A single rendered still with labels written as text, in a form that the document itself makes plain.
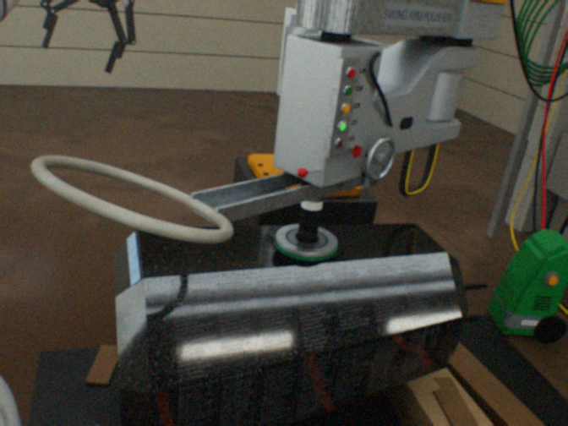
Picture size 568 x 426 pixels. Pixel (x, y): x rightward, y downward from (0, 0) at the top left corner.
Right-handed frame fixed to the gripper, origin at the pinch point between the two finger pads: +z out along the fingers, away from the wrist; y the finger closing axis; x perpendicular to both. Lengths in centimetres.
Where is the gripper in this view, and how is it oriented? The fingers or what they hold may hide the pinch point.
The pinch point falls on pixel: (79, 55)
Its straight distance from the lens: 122.0
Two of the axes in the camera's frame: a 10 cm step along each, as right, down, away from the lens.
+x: -5.2, -3.2, 7.9
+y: 7.7, 2.3, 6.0
